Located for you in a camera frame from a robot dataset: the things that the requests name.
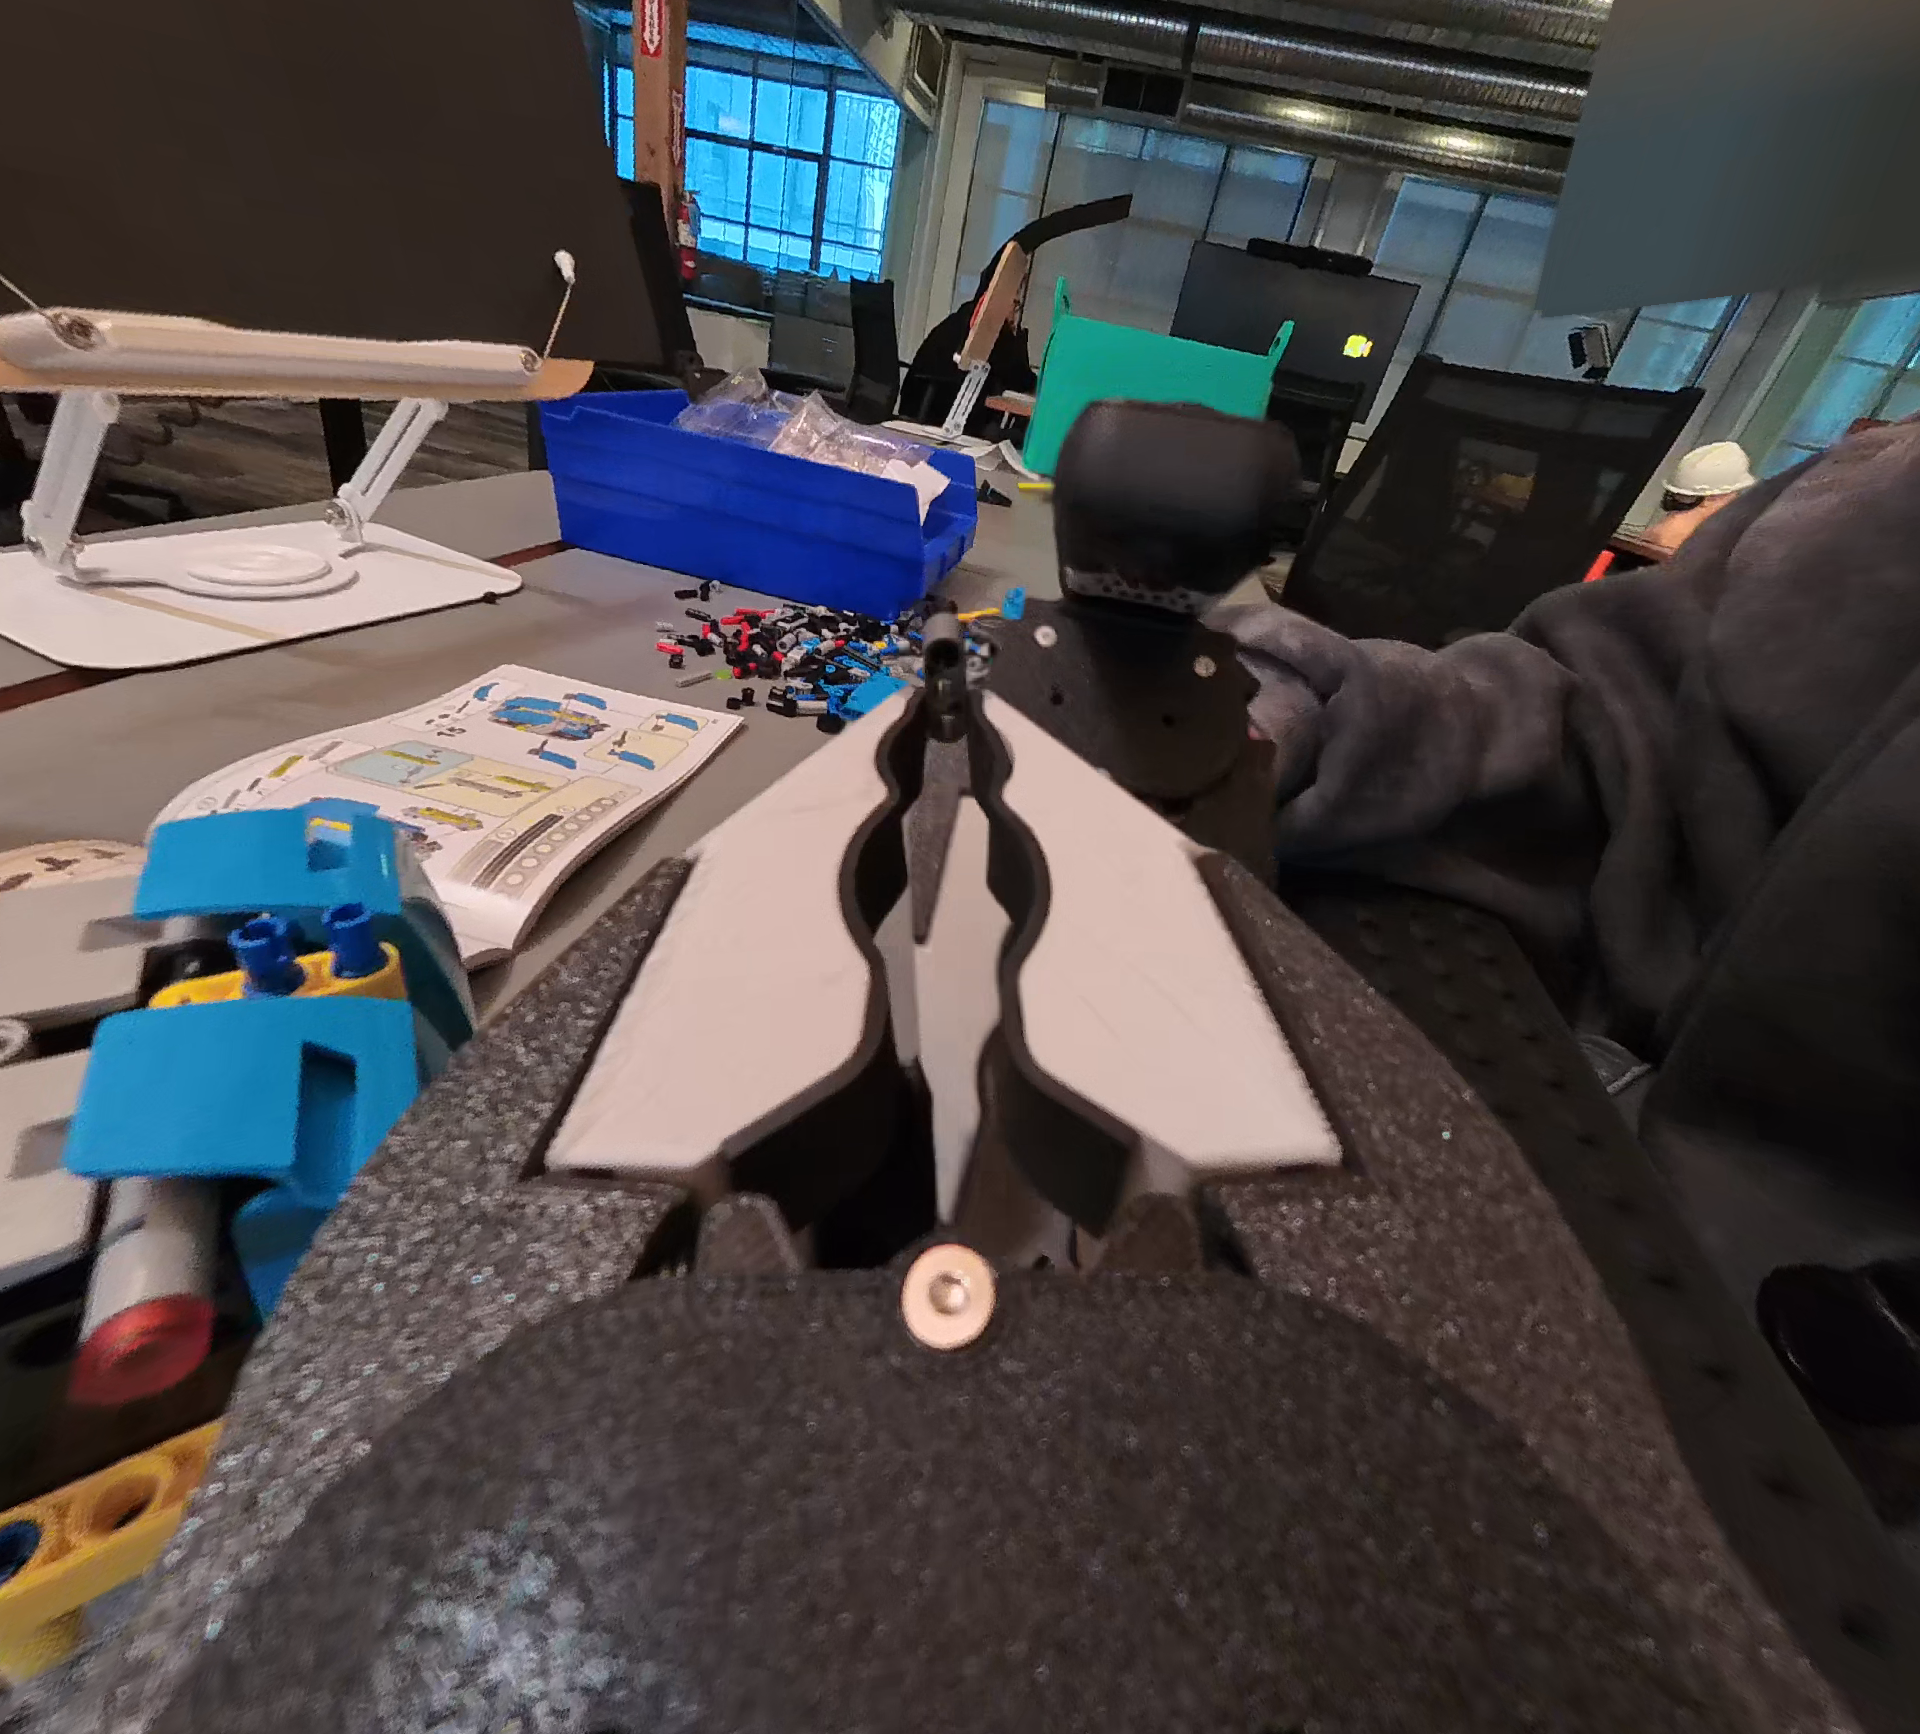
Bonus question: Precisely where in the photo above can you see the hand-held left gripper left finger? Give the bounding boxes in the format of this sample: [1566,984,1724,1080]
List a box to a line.
[544,683,920,1184]

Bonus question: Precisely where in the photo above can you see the small grey connector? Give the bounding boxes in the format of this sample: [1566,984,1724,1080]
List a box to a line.
[919,606,979,739]

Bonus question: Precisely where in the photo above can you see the light wooden stand panel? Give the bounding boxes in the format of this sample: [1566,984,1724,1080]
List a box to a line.
[930,240,1032,433]

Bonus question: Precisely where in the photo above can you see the teal green panel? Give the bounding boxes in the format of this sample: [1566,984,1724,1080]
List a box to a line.
[1034,275,1295,479]

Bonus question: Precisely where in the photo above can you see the black partition board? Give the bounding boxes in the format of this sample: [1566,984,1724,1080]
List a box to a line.
[0,0,671,373]

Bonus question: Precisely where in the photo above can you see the white desk lamp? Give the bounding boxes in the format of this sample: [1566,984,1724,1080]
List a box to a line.
[0,305,552,670]

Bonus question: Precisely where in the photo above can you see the grey desk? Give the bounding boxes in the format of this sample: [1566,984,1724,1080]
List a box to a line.
[0,466,1308,1315]

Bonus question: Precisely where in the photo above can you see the black monitor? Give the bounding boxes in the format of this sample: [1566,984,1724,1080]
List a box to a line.
[1171,236,1421,420]

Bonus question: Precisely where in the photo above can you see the person's right forearm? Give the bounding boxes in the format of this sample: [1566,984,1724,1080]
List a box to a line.
[1214,585,1609,872]

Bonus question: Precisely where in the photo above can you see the black mesh office chair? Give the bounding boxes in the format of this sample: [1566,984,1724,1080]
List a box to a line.
[1282,356,1710,640]

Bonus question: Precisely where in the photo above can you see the building instruction booklet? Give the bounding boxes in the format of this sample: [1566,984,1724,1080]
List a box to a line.
[0,662,746,974]

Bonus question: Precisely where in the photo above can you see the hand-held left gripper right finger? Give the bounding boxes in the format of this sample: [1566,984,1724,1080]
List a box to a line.
[969,691,1345,1177]

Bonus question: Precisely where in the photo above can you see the blue plastic bin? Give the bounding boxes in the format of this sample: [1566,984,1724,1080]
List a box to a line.
[538,387,981,626]

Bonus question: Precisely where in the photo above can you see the heap of clear plastic bags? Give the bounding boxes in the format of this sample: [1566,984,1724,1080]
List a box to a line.
[671,368,961,494]

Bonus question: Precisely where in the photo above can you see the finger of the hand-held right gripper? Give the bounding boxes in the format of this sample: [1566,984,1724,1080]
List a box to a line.
[905,793,1026,1229]

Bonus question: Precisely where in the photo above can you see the grey blue toy robot body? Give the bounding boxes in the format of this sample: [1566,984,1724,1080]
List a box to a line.
[0,801,484,1675]

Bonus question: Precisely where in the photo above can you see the pile of building block parts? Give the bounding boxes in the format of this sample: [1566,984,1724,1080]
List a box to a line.
[653,577,1040,734]

